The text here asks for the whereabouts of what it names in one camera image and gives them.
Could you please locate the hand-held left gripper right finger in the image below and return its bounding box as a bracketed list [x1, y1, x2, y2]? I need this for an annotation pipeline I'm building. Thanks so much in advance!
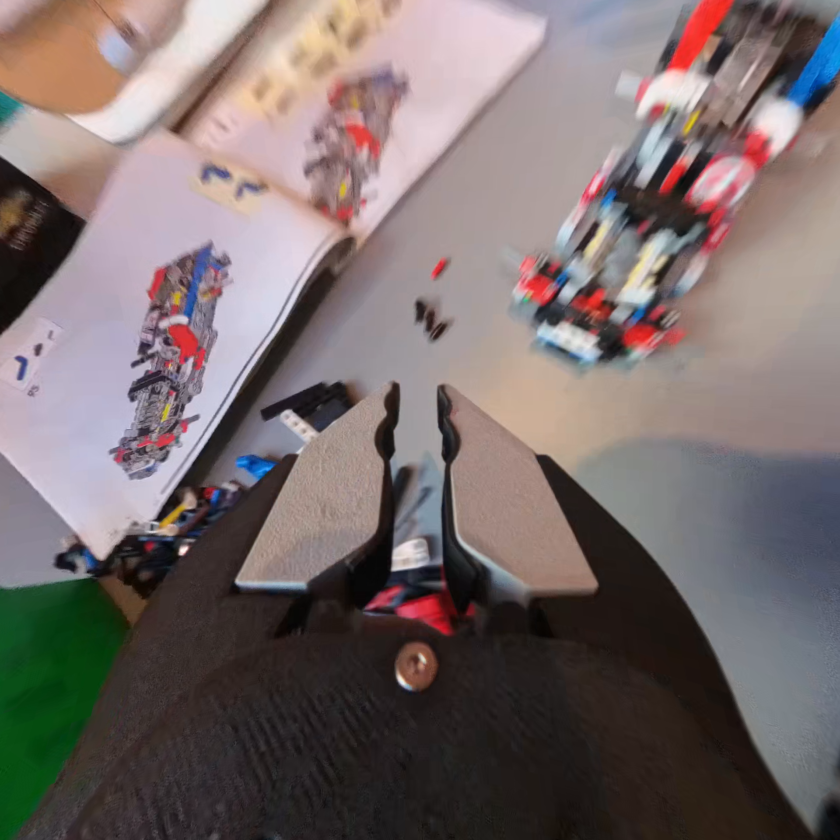
[436, 384, 599, 614]

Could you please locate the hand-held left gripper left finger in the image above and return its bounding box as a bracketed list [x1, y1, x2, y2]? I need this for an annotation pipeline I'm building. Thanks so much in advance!
[235, 382, 401, 592]

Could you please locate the pile of bricks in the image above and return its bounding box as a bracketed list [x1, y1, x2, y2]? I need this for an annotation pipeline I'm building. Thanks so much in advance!
[56, 381, 476, 636]

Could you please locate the toy brick car chassis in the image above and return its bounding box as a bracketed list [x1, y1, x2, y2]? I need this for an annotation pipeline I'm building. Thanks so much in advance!
[508, 0, 840, 371]

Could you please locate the toy building instruction booklet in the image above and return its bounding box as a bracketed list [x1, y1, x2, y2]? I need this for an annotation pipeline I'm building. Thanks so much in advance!
[0, 0, 549, 559]

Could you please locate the toy set cardboard box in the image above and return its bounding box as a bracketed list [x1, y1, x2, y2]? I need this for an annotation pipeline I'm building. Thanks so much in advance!
[0, 157, 86, 332]

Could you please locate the wooden document stand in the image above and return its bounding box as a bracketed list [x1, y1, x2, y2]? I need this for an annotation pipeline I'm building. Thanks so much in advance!
[0, 0, 270, 142]

